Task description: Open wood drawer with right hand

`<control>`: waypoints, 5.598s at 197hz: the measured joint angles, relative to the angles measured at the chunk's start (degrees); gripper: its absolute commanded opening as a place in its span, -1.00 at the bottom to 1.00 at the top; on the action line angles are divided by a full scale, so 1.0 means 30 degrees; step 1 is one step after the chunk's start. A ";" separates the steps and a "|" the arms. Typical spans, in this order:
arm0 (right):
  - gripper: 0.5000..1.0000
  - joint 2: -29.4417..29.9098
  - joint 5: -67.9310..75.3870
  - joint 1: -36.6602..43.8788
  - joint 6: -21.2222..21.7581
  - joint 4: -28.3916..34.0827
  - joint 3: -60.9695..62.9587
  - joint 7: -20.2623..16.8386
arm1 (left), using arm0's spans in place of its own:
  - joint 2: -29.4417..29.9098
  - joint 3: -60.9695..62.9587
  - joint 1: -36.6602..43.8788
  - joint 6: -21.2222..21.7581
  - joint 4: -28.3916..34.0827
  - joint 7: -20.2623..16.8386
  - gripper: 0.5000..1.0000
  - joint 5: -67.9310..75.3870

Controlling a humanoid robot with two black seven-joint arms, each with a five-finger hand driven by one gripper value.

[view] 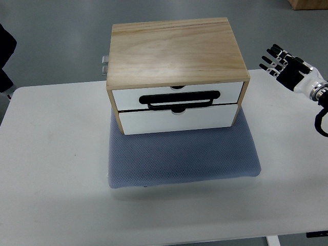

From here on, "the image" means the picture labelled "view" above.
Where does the lower white drawer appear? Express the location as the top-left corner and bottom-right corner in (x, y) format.
(119, 104), (238, 135)

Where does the brown cardboard box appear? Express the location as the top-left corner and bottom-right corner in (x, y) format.
(288, 0), (328, 10)

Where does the black table control panel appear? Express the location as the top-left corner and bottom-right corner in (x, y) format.
(306, 231), (328, 238)

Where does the silver metal clamp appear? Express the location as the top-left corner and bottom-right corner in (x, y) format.
(102, 55), (109, 75)

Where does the white drawer black handle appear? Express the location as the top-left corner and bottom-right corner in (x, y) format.
(112, 81), (243, 111)

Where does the white table leg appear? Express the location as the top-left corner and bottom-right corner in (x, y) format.
(266, 235), (281, 246)

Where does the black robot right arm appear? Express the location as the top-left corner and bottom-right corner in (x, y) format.
(310, 81), (327, 137)

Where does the blue grey mesh cushion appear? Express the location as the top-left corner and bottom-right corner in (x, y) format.
(108, 110), (261, 189)

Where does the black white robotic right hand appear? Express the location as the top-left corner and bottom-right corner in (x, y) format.
(259, 44), (327, 101)

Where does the wooden drawer cabinet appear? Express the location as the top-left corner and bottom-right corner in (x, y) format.
(107, 17), (250, 134)

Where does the black object at left edge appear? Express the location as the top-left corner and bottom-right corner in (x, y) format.
(1, 25), (17, 97)

